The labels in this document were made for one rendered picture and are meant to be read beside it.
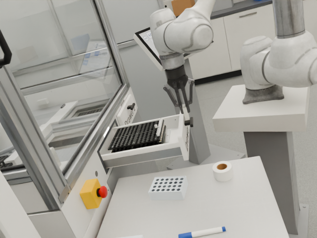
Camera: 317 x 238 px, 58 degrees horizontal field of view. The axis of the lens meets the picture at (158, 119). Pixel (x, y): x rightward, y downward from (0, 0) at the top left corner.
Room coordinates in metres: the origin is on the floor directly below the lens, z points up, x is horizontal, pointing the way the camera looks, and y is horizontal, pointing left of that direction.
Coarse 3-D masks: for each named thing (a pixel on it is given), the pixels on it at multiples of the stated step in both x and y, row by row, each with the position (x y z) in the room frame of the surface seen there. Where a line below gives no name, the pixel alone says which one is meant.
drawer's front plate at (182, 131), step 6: (180, 114) 1.11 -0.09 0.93; (180, 120) 1.05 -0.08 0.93; (180, 126) 1.00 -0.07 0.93; (186, 126) 1.10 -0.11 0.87; (180, 132) 0.95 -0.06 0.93; (186, 132) 1.05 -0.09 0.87; (180, 138) 0.93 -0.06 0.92; (186, 138) 1.01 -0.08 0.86; (180, 144) 0.93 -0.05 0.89; (186, 144) 0.97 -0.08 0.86; (186, 150) 0.94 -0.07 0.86; (186, 156) 0.92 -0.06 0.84
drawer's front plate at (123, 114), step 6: (132, 96) 1.58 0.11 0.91; (126, 102) 1.46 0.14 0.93; (132, 102) 1.55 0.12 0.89; (126, 108) 1.43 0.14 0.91; (120, 114) 1.32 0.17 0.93; (126, 114) 1.40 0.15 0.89; (132, 114) 1.48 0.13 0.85; (120, 120) 1.31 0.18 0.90; (126, 120) 1.37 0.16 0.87; (132, 120) 1.45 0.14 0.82
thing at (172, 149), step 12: (156, 120) 1.21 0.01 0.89; (168, 120) 1.19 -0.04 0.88; (108, 144) 1.15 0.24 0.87; (168, 144) 0.96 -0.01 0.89; (108, 156) 1.01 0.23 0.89; (120, 156) 1.00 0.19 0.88; (132, 156) 0.99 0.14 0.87; (144, 156) 0.98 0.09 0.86; (156, 156) 0.97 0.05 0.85; (168, 156) 0.96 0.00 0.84
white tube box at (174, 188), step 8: (176, 176) 0.88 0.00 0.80; (184, 176) 0.87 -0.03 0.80; (152, 184) 0.88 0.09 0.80; (160, 184) 0.87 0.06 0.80; (168, 184) 0.85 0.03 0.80; (176, 184) 0.84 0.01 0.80; (184, 184) 0.83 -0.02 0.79; (152, 192) 0.83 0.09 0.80; (160, 192) 0.82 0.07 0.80; (168, 192) 0.81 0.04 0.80; (176, 192) 0.80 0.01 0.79; (184, 192) 0.81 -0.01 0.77
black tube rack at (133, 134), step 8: (120, 128) 1.22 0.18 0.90; (128, 128) 1.19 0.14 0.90; (136, 128) 1.17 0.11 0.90; (144, 128) 1.15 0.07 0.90; (152, 128) 1.13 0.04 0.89; (120, 136) 1.13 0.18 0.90; (128, 136) 1.11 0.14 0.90; (136, 136) 1.09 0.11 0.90; (144, 136) 1.06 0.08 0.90; (152, 136) 1.04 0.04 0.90; (112, 144) 1.08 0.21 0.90; (120, 144) 1.06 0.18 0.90; (128, 144) 1.04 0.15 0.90; (136, 144) 1.02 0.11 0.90; (144, 144) 1.06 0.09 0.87; (152, 144) 1.04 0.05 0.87; (112, 152) 1.07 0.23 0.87
